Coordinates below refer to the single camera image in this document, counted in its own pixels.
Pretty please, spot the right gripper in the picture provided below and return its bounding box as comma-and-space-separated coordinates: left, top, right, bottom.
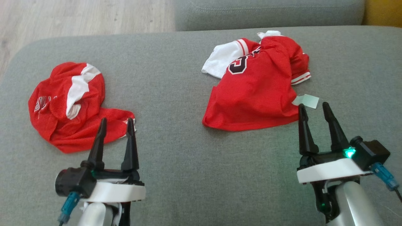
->
296, 102, 372, 185

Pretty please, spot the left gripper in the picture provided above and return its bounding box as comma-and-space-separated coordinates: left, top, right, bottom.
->
80, 118, 146, 203

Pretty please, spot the red jersey with number print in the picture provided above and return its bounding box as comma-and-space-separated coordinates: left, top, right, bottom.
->
202, 30, 312, 132

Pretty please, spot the white garment label tag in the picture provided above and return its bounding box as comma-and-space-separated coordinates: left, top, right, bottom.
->
292, 94, 320, 109

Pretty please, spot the crumpled red white jersey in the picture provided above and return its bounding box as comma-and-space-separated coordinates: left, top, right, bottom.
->
28, 62, 137, 154

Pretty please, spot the grey sofa seat cushion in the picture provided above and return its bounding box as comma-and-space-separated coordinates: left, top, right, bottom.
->
174, 0, 366, 32

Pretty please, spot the large yellow sofa back cushion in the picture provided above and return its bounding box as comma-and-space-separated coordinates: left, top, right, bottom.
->
363, 0, 402, 28

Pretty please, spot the left cable with blue connector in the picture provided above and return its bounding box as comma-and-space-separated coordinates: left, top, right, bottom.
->
58, 191, 80, 225

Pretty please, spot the cable with blue connector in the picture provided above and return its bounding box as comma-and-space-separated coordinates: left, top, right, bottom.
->
371, 162, 402, 203
58, 191, 80, 225

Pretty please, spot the right cable with blue connector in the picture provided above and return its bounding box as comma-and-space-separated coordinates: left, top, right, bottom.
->
371, 162, 402, 203

